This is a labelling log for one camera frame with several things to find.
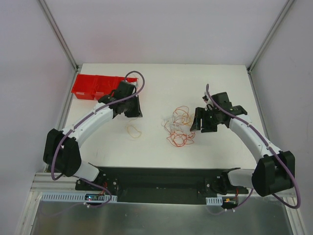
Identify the aluminium frame post left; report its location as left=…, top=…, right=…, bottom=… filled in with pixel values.
left=37, top=0, right=79, bottom=71

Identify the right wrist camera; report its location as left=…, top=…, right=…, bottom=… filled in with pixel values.
left=202, top=92, right=212, bottom=105

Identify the white tangled cable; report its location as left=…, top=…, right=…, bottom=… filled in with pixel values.
left=160, top=115, right=184, bottom=130

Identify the white slotted cable duct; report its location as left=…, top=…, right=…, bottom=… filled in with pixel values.
left=205, top=196, right=223, bottom=206
left=42, top=192, right=117, bottom=203

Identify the red plastic bin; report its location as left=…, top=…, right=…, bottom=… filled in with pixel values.
left=71, top=74, right=124, bottom=100

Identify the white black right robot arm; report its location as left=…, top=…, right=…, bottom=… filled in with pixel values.
left=190, top=92, right=295, bottom=197

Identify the aluminium frame post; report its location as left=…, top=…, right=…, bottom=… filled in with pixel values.
left=37, top=0, right=79, bottom=71
left=247, top=0, right=296, bottom=74

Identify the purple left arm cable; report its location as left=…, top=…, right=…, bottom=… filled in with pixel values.
left=50, top=70, right=147, bottom=181

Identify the aluminium front rail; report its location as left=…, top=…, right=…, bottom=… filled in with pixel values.
left=30, top=172, right=77, bottom=192

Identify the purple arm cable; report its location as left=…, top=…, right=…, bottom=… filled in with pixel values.
left=205, top=84, right=302, bottom=209
left=50, top=70, right=147, bottom=181

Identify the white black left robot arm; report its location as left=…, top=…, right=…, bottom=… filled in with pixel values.
left=43, top=81, right=142, bottom=190

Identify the orange cable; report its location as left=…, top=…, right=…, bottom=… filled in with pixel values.
left=165, top=105, right=196, bottom=148

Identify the white slotted cable duct right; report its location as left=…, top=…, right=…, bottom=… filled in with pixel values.
left=205, top=196, right=223, bottom=206

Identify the aluminium frame post right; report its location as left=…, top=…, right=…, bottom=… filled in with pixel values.
left=247, top=0, right=296, bottom=74

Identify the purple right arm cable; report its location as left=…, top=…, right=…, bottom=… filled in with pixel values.
left=205, top=84, right=302, bottom=209

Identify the white slotted cable duct left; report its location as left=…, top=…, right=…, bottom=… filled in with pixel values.
left=42, top=192, right=117, bottom=203

